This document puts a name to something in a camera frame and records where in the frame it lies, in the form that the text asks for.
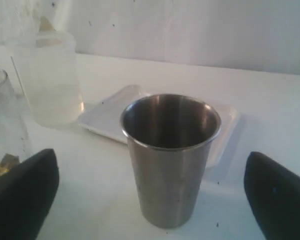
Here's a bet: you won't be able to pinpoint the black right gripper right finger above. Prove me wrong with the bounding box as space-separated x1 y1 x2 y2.
243 151 300 240

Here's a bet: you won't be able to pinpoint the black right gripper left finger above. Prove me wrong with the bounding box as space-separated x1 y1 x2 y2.
0 148 59 240

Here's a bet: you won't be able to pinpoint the gold foil-wrapped chocolate coins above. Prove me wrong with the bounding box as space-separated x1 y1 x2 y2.
0 153 20 176

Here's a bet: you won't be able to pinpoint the stainless steel cup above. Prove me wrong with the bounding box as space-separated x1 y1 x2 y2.
120 93 222 229

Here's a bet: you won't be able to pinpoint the clear plastic shaker cup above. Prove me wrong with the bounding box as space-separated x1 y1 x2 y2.
0 68 33 183

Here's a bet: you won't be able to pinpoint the white rectangular tray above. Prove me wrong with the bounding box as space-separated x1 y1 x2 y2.
77 84 241 171

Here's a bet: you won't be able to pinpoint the translucent plastic beaker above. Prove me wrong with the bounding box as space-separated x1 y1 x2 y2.
6 31 84 127

